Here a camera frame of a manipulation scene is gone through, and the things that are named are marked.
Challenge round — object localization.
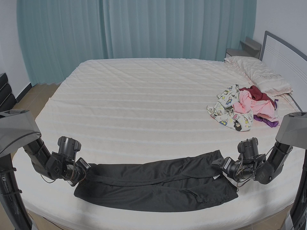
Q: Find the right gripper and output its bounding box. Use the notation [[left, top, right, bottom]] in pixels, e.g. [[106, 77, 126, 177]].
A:
[[212, 157, 239, 177]]

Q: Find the black chest of drawers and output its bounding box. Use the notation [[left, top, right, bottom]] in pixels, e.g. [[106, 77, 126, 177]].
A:
[[0, 73, 17, 112]]

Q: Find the bed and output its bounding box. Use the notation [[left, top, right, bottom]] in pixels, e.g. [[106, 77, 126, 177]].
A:
[[7, 31, 307, 230]]

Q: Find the purple garment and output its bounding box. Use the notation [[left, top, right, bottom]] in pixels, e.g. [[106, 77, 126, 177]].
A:
[[253, 98, 281, 128]]

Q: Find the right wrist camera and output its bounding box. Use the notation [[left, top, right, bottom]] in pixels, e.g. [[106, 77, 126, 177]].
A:
[[237, 138, 259, 161]]

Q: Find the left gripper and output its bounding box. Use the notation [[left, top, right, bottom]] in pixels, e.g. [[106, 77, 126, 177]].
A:
[[68, 157, 91, 187]]

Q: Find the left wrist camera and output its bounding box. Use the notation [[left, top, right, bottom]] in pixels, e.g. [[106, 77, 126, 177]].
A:
[[57, 136, 81, 161]]

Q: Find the dark red garment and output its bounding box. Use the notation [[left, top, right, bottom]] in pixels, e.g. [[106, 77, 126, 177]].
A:
[[239, 85, 276, 108]]

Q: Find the blue-green curtain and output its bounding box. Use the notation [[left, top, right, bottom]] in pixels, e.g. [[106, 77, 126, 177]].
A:
[[17, 0, 257, 86]]

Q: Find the grey bedside table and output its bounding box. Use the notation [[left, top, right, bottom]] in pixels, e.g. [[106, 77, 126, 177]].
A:
[[225, 36, 262, 60]]

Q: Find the pink garment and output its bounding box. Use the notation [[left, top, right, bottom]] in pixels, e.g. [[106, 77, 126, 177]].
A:
[[232, 90, 279, 120]]

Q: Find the cream pillow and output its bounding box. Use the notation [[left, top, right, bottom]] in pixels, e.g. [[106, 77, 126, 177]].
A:
[[224, 56, 293, 96]]

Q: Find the white printed garment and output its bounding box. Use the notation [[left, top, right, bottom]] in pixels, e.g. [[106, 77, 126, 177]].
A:
[[207, 83, 254, 132]]

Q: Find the black T-shirt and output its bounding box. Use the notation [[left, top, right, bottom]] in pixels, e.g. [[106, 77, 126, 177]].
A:
[[73, 149, 239, 213]]

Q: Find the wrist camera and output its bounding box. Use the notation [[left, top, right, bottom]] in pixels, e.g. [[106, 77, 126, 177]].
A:
[[237, 138, 259, 161], [57, 136, 81, 161]]

